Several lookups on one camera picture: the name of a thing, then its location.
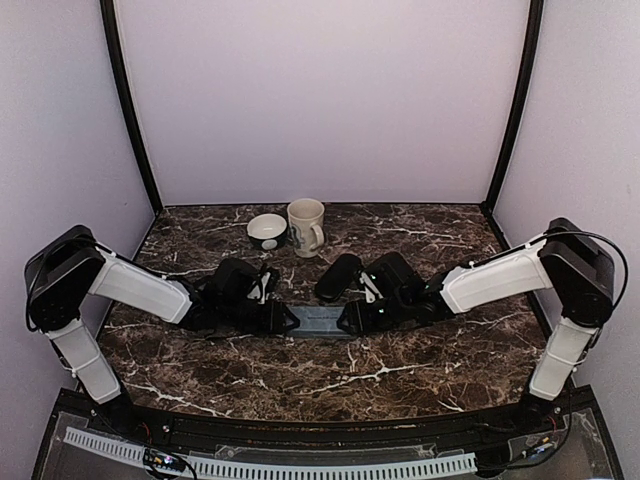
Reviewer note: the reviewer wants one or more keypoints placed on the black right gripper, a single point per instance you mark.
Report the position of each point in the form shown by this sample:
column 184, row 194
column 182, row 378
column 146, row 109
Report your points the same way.
column 355, row 327

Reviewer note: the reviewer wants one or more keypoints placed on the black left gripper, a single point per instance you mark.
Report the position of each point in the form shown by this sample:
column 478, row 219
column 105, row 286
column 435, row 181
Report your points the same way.
column 274, row 322

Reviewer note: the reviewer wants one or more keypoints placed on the blue grey glasses case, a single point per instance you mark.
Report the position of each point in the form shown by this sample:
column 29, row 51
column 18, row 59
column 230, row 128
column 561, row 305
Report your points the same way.
column 318, row 322

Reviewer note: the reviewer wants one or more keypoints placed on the black glasses case beige lining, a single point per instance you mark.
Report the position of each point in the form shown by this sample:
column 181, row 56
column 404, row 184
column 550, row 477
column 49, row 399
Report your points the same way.
column 337, row 278

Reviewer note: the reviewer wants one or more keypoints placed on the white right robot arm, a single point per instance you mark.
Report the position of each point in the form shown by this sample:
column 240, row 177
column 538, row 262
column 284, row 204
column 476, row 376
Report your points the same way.
column 577, row 265

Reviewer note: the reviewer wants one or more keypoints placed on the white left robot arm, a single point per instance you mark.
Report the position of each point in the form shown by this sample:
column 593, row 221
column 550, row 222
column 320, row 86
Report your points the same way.
column 75, row 270

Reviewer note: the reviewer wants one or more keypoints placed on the cream ceramic mug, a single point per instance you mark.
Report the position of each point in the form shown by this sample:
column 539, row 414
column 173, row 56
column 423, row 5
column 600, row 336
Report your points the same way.
column 306, row 218

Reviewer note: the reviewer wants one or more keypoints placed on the white teal ceramic bowl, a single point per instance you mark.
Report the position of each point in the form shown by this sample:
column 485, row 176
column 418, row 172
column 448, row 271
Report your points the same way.
column 267, row 232

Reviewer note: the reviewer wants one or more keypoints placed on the black front rail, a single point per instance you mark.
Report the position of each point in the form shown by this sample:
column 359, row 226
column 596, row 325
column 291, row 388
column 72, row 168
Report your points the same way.
column 481, row 428

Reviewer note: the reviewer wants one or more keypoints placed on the white slotted cable duct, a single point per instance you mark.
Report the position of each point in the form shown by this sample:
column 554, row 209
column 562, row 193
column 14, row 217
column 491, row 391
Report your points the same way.
column 260, row 463

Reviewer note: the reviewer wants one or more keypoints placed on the black left corner post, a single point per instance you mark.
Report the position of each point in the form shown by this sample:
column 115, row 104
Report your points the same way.
column 126, row 101

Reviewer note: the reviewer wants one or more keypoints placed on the black corner post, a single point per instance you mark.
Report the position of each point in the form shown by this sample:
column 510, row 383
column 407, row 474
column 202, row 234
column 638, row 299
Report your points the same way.
column 518, row 103
column 126, row 101

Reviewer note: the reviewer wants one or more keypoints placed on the black right corner post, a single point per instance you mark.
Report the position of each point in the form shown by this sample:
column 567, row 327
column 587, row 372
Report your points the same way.
column 518, row 103

